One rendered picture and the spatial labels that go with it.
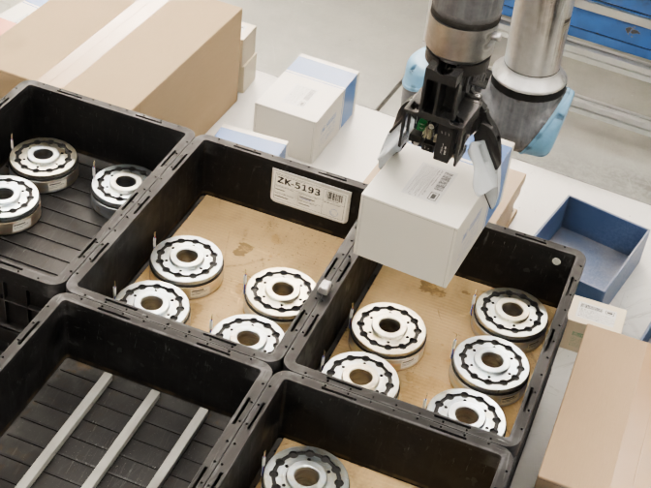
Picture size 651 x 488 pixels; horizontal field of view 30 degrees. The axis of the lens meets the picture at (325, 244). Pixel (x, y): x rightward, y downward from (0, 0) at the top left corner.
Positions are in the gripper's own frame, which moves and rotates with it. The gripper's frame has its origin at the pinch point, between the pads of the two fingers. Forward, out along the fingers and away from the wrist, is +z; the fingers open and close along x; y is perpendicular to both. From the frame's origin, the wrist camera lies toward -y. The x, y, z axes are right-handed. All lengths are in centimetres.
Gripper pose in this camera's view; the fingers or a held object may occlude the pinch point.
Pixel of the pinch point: (438, 185)
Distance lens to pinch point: 147.4
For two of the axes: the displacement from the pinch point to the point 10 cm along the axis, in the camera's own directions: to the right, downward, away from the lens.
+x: 9.0, 3.4, -2.8
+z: -0.9, 7.6, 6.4
